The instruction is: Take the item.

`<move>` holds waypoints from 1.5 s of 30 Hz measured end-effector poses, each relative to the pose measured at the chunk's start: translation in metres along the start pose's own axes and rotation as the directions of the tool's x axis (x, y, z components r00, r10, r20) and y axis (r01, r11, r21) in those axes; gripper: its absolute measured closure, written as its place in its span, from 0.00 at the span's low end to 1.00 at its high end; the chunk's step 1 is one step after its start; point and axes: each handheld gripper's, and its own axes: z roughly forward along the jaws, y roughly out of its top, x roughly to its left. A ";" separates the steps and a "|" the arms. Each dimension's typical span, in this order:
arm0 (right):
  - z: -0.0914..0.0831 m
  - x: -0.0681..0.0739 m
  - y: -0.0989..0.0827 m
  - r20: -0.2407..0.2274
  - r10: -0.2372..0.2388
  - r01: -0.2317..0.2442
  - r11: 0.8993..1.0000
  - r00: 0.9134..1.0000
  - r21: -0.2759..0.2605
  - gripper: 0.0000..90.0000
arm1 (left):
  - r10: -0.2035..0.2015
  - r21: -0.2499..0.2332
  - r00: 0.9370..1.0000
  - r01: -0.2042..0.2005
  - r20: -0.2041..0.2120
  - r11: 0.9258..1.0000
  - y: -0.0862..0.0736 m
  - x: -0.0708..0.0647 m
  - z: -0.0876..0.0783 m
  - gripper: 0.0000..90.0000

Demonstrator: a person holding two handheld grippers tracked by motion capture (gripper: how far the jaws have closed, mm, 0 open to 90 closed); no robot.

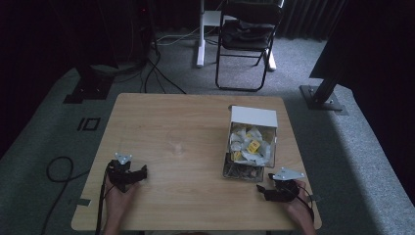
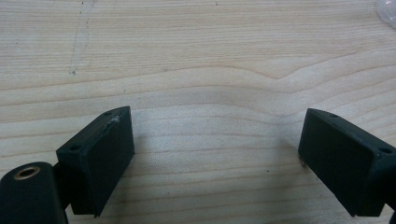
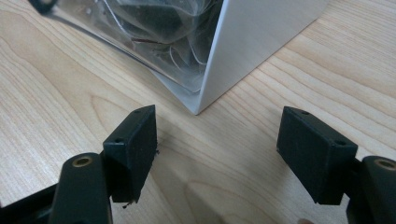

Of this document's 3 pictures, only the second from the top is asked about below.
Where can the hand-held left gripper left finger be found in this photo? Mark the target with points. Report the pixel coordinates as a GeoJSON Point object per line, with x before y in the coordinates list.
{"type": "Point", "coordinates": [96, 161]}

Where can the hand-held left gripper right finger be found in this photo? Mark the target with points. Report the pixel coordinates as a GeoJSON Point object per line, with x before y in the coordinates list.
{"type": "Point", "coordinates": [339, 155]}

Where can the clear plastic object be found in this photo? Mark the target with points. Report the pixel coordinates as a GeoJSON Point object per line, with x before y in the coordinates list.
{"type": "Point", "coordinates": [387, 12]}

